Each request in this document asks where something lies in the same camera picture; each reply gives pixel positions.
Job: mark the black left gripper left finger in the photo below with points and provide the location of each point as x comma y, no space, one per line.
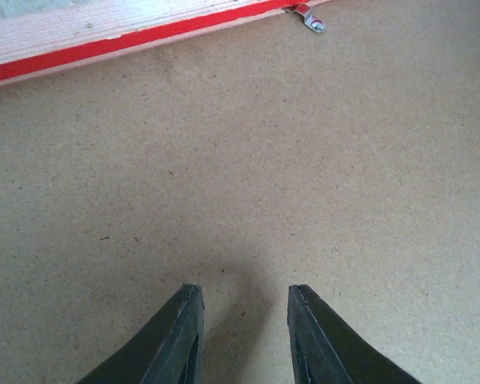
168,349

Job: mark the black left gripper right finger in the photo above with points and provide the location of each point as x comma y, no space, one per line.
325,349

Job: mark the brown cardboard backing board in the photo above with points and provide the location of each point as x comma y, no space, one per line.
246,161

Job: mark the red wooden picture frame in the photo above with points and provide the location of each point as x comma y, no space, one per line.
45,42

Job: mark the metal frame retaining clip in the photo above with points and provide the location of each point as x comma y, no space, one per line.
306,13

